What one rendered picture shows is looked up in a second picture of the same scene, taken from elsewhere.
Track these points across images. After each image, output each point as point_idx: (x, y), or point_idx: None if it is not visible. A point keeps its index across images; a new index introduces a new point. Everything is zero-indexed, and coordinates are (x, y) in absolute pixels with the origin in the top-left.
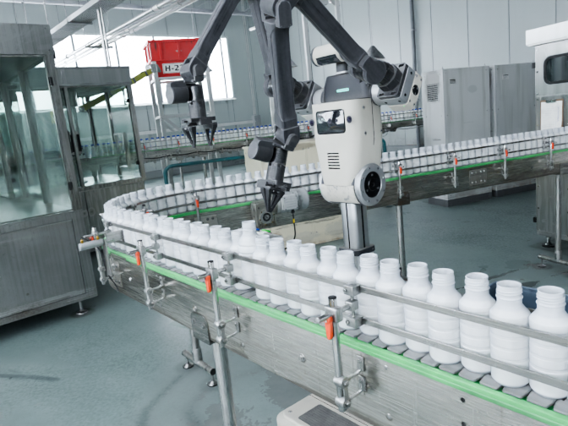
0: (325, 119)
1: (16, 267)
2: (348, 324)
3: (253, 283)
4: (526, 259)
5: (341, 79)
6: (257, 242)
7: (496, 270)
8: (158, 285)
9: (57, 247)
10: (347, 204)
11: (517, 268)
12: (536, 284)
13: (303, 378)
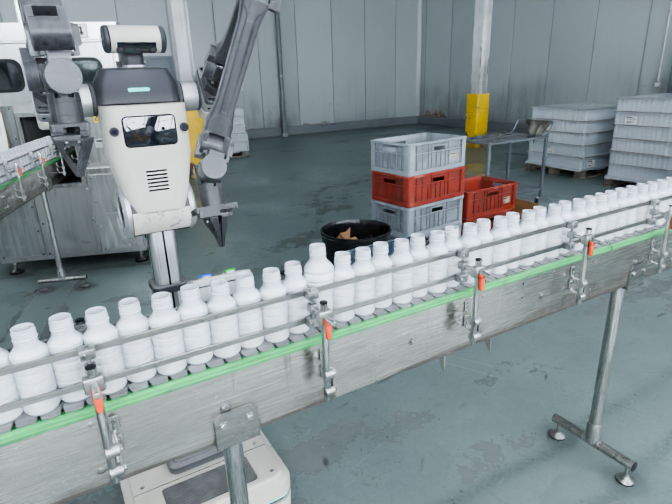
0: (142, 127)
1: None
2: (462, 281)
3: (345, 306)
4: (18, 291)
5: (136, 74)
6: (346, 260)
7: (6, 312)
8: (95, 439)
9: None
10: (165, 231)
11: (24, 301)
12: (67, 306)
13: (410, 359)
